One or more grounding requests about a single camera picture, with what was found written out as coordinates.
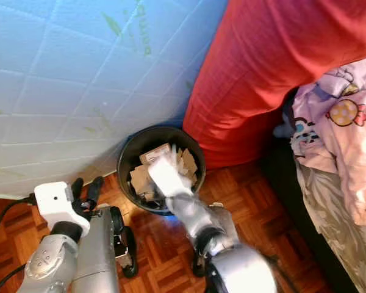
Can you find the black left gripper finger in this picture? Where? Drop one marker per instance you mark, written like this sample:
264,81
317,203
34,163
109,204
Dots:
77,187
96,186

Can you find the small cardboard box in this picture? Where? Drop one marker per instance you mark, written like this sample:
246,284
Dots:
155,152

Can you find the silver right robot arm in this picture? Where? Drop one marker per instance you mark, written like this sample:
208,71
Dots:
244,274

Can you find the large red cushion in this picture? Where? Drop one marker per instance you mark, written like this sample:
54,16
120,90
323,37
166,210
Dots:
268,73

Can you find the silver robot left leg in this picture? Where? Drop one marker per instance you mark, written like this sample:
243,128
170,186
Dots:
97,250

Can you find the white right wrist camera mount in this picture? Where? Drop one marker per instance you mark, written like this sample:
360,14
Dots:
171,177

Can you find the black waste bin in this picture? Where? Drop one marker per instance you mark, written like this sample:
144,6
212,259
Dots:
155,133

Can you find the white quilted mattress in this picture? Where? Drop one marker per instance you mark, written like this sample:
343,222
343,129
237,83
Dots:
73,73

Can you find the brown cardboard scraps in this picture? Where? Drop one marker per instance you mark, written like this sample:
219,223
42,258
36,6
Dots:
142,179

